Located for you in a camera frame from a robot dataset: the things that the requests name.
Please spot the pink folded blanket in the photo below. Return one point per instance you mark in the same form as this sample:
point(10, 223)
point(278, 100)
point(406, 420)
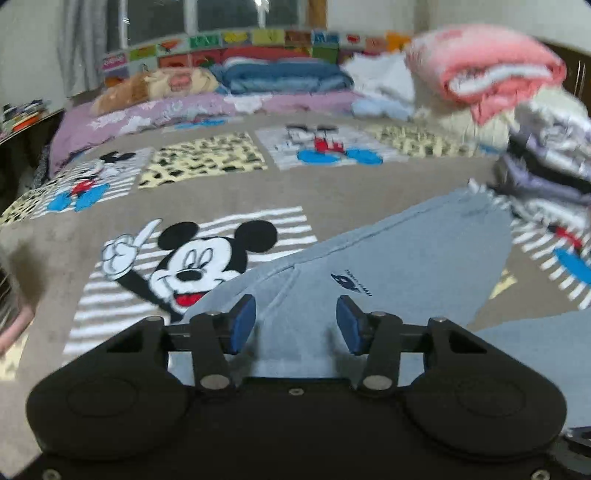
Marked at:
point(485, 64)

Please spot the pile of purple white clothes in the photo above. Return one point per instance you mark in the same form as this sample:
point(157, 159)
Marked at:
point(549, 166)

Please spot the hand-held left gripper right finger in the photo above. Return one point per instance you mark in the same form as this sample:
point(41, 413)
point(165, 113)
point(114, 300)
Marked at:
point(347, 328)

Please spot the cream knitted blanket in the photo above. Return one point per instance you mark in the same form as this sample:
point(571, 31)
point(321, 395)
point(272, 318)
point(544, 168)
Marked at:
point(480, 127)

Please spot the brown plush pillow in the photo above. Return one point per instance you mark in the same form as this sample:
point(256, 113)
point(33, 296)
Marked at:
point(152, 87)

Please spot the purple star printed quilt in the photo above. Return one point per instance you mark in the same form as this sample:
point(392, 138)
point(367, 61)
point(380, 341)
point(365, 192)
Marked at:
point(152, 115)

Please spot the pink cloth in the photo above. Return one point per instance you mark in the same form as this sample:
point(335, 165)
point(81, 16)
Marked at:
point(11, 330)

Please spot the blue folded quilt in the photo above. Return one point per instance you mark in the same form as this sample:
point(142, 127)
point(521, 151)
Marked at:
point(281, 76)

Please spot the cartoon mouse printed blanket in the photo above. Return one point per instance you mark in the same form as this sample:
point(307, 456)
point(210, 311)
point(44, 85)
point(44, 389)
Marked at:
point(212, 194)

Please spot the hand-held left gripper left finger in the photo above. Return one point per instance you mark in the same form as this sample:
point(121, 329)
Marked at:
point(243, 323)

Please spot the colourful patchwork wall padding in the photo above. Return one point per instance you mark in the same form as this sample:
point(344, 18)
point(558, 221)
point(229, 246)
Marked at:
point(240, 44)

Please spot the window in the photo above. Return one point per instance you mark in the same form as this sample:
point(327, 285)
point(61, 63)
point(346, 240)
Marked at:
point(212, 18)

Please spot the grey sweatpants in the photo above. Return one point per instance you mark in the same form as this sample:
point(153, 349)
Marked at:
point(415, 258)

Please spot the grey curtain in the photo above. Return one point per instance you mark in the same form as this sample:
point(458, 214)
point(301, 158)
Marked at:
point(83, 41)

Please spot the dark cluttered side shelf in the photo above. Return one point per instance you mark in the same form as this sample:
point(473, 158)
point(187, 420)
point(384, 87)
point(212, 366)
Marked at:
point(23, 138)

